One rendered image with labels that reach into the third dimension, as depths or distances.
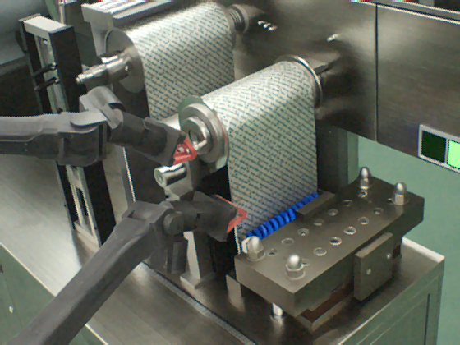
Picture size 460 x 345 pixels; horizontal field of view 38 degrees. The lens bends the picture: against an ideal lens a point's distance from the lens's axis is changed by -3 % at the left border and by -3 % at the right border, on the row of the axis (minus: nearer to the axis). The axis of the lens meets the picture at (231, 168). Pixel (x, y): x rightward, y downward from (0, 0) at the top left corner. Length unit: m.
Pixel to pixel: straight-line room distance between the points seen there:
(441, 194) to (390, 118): 2.01
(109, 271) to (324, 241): 0.47
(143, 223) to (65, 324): 0.22
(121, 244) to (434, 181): 2.55
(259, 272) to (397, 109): 0.42
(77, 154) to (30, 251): 0.61
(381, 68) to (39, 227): 0.94
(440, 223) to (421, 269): 1.70
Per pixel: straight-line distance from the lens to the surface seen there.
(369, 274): 1.37
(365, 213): 1.42
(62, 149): 1.15
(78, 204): 1.66
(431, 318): 1.61
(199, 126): 1.26
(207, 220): 1.25
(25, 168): 2.07
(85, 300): 1.03
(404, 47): 1.32
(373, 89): 1.40
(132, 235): 1.11
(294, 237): 1.36
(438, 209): 3.28
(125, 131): 1.13
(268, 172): 1.36
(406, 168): 3.58
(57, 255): 1.66
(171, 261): 1.22
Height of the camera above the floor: 1.84
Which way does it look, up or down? 30 degrees down
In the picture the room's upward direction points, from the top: 7 degrees counter-clockwise
